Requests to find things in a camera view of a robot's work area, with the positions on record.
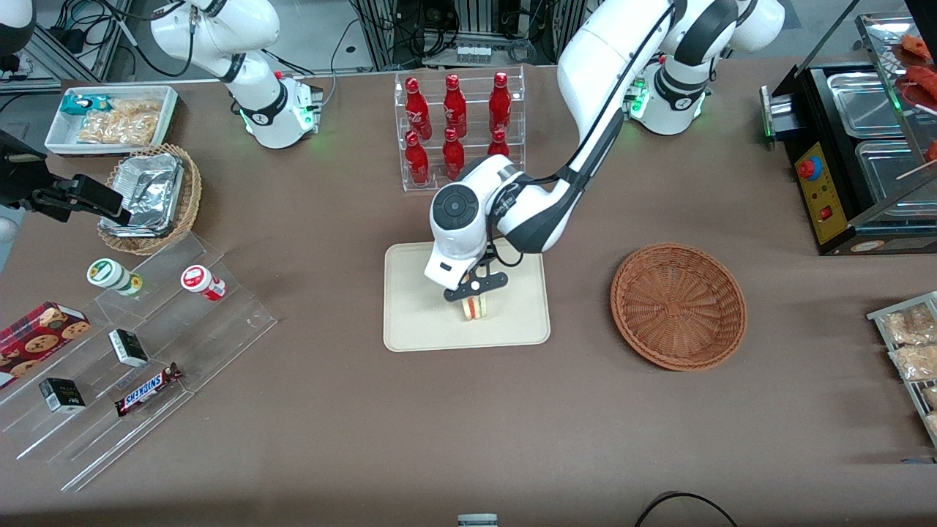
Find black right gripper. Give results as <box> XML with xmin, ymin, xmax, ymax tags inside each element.
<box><xmin>0</xmin><ymin>130</ymin><xmax>134</xmax><ymax>225</ymax></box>

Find triangular sandwich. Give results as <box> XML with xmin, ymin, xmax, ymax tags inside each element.
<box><xmin>460</xmin><ymin>274</ymin><xmax>491</xmax><ymax>322</ymax></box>

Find beige plastic tray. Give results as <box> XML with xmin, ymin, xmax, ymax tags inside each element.
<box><xmin>383</xmin><ymin>242</ymin><xmax>551</xmax><ymax>353</ymax></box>

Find light wicker basket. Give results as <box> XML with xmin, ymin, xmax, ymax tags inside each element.
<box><xmin>97</xmin><ymin>143</ymin><xmax>204</xmax><ymax>257</ymax></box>

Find brown round wicker basket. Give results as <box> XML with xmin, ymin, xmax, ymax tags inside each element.
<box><xmin>611</xmin><ymin>243</ymin><xmax>748</xmax><ymax>371</ymax></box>

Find white rectangular bin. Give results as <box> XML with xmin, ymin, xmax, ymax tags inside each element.
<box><xmin>44</xmin><ymin>86</ymin><xmax>180</xmax><ymax>157</ymax></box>

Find stacked aluminium foil trays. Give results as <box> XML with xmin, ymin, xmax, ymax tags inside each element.
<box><xmin>100</xmin><ymin>152</ymin><xmax>184</xmax><ymax>237</ymax></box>

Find green lid drink bottle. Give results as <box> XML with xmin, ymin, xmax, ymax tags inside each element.
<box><xmin>86</xmin><ymin>258</ymin><xmax>144</xmax><ymax>298</ymax></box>

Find clear bag of chips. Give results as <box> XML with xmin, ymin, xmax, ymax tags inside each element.
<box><xmin>76</xmin><ymin>99</ymin><xmax>163</xmax><ymax>146</ymax></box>

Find teal snack packet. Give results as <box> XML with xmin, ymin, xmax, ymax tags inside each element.
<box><xmin>60</xmin><ymin>94</ymin><xmax>112</xmax><ymax>117</ymax></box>

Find red lid drink bottle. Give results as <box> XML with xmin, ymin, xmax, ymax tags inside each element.
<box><xmin>180</xmin><ymin>265</ymin><xmax>228</xmax><ymax>302</ymax></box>

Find red cookie box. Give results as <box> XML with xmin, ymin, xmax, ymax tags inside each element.
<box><xmin>0</xmin><ymin>301</ymin><xmax>92</xmax><ymax>391</ymax></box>

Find small black carton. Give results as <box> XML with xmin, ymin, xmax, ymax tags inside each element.
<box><xmin>108</xmin><ymin>329</ymin><xmax>150</xmax><ymax>368</ymax></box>
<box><xmin>38</xmin><ymin>378</ymin><xmax>87</xmax><ymax>414</ymax></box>

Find clear acrylic stepped display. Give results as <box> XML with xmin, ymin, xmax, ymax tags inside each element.
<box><xmin>0</xmin><ymin>233</ymin><xmax>278</xmax><ymax>493</ymax></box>

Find snickers chocolate bar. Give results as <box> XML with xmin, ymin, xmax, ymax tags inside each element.
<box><xmin>114</xmin><ymin>362</ymin><xmax>183</xmax><ymax>418</ymax></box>

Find clear acrylic bottle rack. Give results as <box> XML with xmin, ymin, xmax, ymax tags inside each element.
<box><xmin>394</xmin><ymin>66</ymin><xmax>526</xmax><ymax>193</ymax></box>

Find black food warmer machine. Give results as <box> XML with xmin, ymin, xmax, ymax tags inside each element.
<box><xmin>759</xmin><ymin>11</ymin><xmax>937</xmax><ymax>257</ymax></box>

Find steel warmer pan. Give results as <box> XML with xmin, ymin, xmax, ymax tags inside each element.
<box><xmin>854</xmin><ymin>139</ymin><xmax>937</xmax><ymax>204</ymax></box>
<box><xmin>826</xmin><ymin>70</ymin><xmax>907</xmax><ymax>140</ymax></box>

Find clear bag of snacks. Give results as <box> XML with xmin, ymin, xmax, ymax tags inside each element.
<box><xmin>880</xmin><ymin>303</ymin><xmax>937</xmax><ymax>346</ymax></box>
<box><xmin>888</xmin><ymin>344</ymin><xmax>937</xmax><ymax>383</ymax></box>

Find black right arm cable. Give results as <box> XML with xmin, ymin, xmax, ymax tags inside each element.
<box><xmin>102</xmin><ymin>0</ymin><xmax>197</xmax><ymax>78</ymax></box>

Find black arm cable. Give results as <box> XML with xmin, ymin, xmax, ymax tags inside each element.
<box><xmin>483</xmin><ymin>4</ymin><xmax>678</xmax><ymax>269</ymax></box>
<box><xmin>102</xmin><ymin>0</ymin><xmax>197</xmax><ymax>78</ymax></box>

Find black cable on table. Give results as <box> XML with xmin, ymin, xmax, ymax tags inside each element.
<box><xmin>632</xmin><ymin>491</ymin><xmax>742</xmax><ymax>527</ymax></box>

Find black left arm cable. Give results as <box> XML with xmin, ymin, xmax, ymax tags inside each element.
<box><xmin>483</xmin><ymin>4</ymin><xmax>678</xmax><ymax>269</ymax></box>

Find metal wire rack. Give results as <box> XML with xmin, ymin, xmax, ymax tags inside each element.
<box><xmin>866</xmin><ymin>291</ymin><xmax>937</xmax><ymax>449</ymax></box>

